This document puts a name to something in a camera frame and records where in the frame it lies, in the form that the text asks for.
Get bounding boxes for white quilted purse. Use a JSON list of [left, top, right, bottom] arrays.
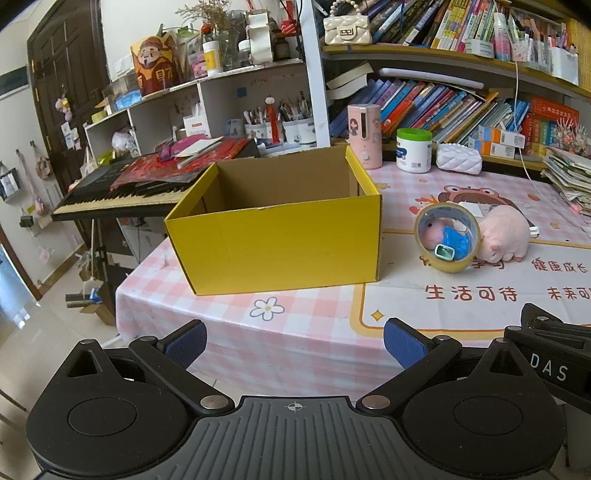
[[436, 143, 483, 175]]

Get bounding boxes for pink pig plush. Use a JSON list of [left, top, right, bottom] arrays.
[[471, 204, 540, 264]]

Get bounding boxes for clear tape roll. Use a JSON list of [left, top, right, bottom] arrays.
[[414, 202, 482, 274]]

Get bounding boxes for blue orange medicine boxes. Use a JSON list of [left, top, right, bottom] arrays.
[[468, 124, 527, 160]]

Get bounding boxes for dark wooden door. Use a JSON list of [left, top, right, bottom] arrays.
[[27, 0, 112, 250]]

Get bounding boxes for blue plastic wrapper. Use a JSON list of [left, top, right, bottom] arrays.
[[442, 227, 472, 259]]

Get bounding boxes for white bottle yellow label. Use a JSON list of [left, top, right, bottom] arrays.
[[202, 41, 222, 77]]

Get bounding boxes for thick cream-paged book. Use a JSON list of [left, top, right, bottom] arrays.
[[325, 62, 375, 100]]

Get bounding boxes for yellow cardboard box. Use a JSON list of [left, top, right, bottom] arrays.
[[164, 145, 383, 296]]

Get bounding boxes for white desk organiser with pens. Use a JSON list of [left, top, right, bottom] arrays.
[[462, 11, 580, 86]]

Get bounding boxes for pink checkered table mat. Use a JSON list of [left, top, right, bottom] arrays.
[[115, 157, 591, 393]]

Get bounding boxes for white red carton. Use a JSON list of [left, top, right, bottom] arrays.
[[183, 113, 208, 138]]

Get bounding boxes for white shelf unit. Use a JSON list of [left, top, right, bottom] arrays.
[[84, 59, 333, 155]]

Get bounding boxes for cream quilted pearl-handle purse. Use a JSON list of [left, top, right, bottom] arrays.
[[323, 0, 371, 46]]

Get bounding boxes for white plastic bag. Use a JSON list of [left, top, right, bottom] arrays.
[[112, 129, 139, 158]]

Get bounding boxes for keyboard stand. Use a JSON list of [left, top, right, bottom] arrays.
[[90, 219, 116, 287]]

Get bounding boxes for stack of papers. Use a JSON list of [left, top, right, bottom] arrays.
[[541, 145, 591, 213]]

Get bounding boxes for red dictionaries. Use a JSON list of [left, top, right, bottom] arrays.
[[522, 96, 580, 158]]

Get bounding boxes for white vertical board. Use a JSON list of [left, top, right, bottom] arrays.
[[299, 0, 333, 147]]

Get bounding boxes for white jar green lid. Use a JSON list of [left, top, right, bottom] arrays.
[[396, 128, 433, 174]]

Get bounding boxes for black electronic keyboard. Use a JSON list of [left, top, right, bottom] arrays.
[[51, 152, 262, 222]]

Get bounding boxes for white booklet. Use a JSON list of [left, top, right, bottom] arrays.
[[174, 137, 223, 160]]

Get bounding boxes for fortune god cartoon box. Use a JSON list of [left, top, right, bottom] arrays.
[[130, 32, 183, 97]]

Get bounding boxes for row of colourful books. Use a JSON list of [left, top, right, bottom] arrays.
[[330, 78, 532, 144], [369, 0, 499, 49]]

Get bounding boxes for white plastic holder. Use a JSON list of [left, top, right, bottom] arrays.
[[245, 10, 276, 65]]

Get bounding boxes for green wall board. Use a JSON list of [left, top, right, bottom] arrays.
[[0, 65, 28, 100]]

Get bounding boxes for white cable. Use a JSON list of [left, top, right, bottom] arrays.
[[512, 55, 591, 252]]

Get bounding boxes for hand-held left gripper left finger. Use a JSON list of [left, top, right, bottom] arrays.
[[60, 319, 236, 416]]

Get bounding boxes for hanging pink bag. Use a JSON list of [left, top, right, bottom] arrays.
[[16, 148, 52, 181]]

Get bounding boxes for small pink plush toy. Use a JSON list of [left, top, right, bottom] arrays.
[[422, 219, 455, 247]]

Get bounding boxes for white rolled paper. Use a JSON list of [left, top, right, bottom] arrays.
[[376, 68, 485, 89]]

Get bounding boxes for pink humidifier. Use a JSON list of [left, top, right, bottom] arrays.
[[347, 104, 383, 171]]

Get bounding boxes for wooden bookshelf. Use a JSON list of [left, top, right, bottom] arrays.
[[321, 0, 591, 174]]

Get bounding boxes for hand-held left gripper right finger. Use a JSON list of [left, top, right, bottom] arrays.
[[356, 318, 541, 416]]

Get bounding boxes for red paper packets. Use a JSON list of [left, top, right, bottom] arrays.
[[111, 137, 252, 190]]

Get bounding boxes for small floor cardboard box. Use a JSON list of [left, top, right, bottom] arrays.
[[65, 277, 118, 326]]

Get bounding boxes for hanging tote bag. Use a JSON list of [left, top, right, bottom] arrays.
[[0, 161, 20, 202]]

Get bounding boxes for red tassel ornament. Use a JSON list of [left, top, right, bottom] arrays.
[[265, 97, 282, 144]]

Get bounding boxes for dried flowers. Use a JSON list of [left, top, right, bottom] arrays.
[[175, 0, 232, 28]]

